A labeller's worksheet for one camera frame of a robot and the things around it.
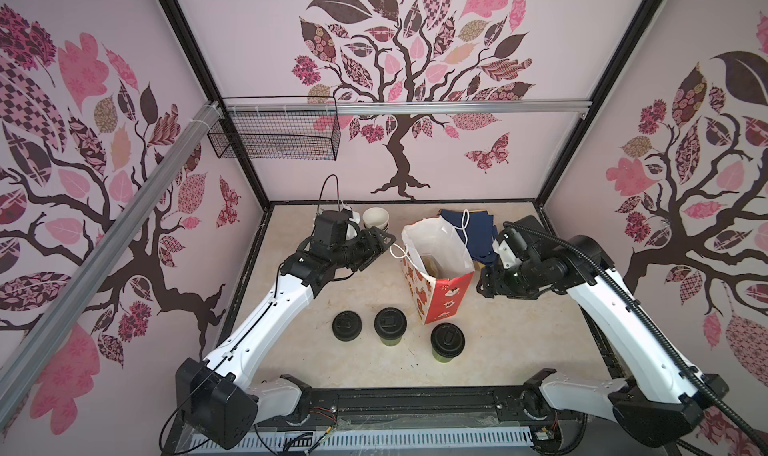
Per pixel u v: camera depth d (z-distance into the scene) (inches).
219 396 14.6
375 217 38.0
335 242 22.7
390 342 31.9
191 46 29.9
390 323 30.0
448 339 29.2
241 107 36.1
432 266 37.6
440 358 29.9
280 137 48.0
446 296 29.2
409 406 29.3
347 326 33.6
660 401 15.1
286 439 28.5
